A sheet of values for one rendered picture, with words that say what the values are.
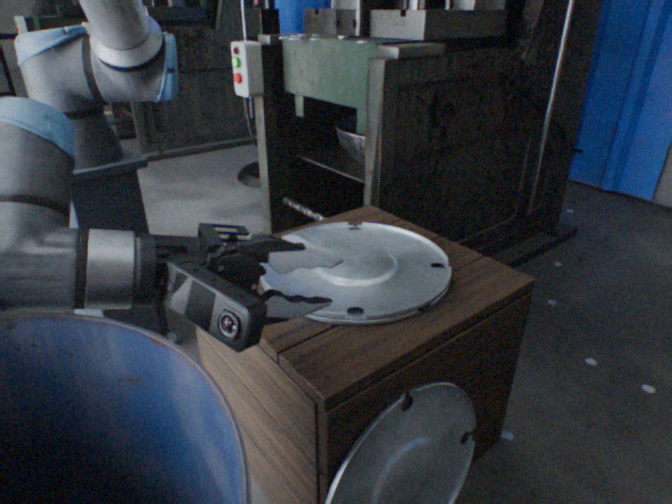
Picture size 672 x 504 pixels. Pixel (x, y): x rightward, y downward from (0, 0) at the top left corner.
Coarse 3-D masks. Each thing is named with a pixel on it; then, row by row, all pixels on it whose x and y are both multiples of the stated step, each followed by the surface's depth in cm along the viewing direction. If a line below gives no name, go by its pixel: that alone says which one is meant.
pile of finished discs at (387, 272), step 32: (352, 256) 74; (384, 256) 74; (416, 256) 75; (288, 288) 67; (320, 288) 67; (352, 288) 67; (384, 288) 67; (416, 288) 67; (320, 320) 62; (352, 320) 61; (384, 320) 61
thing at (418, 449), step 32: (448, 384) 64; (384, 416) 58; (416, 416) 62; (448, 416) 67; (352, 448) 55; (384, 448) 59; (416, 448) 63; (448, 448) 69; (352, 480) 57; (384, 480) 60; (416, 480) 65; (448, 480) 71
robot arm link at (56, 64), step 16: (32, 32) 78; (48, 32) 78; (64, 32) 79; (80, 32) 81; (16, 48) 80; (32, 48) 78; (48, 48) 78; (64, 48) 80; (80, 48) 80; (32, 64) 79; (48, 64) 79; (64, 64) 80; (80, 64) 80; (32, 80) 81; (48, 80) 80; (64, 80) 81; (80, 80) 81; (32, 96) 83; (48, 96) 82; (64, 96) 82; (80, 96) 84; (96, 96) 84
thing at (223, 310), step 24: (168, 264) 44; (192, 264) 45; (168, 288) 45; (192, 288) 43; (216, 288) 42; (240, 288) 43; (192, 312) 44; (216, 312) 42; (240, 312) 40; (264, 312) 41; (216, 336) 42; (240, 336) 41
